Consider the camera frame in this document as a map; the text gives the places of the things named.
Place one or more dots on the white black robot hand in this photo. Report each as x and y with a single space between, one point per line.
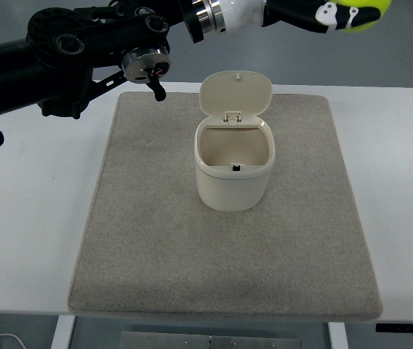
313 16

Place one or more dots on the beige felt mat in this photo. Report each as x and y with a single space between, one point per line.
152 248

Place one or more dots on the white table leg right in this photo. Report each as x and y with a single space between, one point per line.
337 335

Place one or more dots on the white table leg left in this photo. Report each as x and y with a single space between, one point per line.
63 332

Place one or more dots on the white table leg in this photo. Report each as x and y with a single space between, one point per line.
63 332
337 335

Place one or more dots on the grey metal base plate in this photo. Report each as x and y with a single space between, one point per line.
167 340

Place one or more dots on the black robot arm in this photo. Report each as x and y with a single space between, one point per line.
69 57

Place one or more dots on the black desk control panel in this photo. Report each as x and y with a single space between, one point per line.
394 328

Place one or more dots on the yellow tennis ball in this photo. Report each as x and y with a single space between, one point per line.
358 24

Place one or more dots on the beige lidded plastic bin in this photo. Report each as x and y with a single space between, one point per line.
234 148

